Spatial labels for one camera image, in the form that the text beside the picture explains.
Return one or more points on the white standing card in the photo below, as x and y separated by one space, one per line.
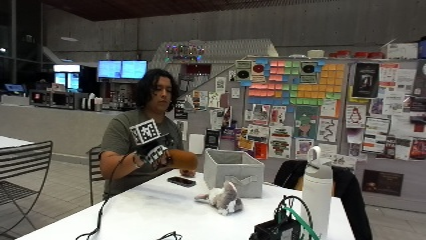
196 143

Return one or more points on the grey service counter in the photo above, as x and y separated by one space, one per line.
58 128

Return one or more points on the black slatted metal chair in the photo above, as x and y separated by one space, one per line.
24 160

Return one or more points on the dark metal chair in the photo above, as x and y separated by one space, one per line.
94 166

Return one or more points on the white insulated water bottle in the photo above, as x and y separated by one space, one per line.
317 196

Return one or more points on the black portrait poster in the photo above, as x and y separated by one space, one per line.
365 76

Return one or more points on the black jacket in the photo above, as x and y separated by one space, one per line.
353 196

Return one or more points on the grey fabric storage box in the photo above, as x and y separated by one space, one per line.
233 173

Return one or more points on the lit drinks fridge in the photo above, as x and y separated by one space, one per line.
67 78

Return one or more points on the notice board with posters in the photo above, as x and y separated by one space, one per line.
391 116

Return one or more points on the grey and white plush toy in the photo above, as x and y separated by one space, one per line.
223 198

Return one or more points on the black electronics box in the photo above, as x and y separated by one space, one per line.
275 231

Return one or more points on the small black standing sign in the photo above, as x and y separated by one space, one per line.
212 139

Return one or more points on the black smartphone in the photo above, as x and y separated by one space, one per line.
182 181

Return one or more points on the the person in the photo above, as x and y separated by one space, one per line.
119 133

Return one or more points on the row of red bowls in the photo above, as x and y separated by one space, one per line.
361 54

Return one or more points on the blue lit wall monitor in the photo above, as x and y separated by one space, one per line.
134 69
110 69

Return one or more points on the white marker cube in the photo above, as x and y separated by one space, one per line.
144 131

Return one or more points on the group of coloured sticky notes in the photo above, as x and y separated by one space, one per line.
311 88

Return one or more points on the white round container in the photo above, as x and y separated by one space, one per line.
316 53

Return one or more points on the dark framed sign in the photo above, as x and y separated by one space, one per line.
383 182

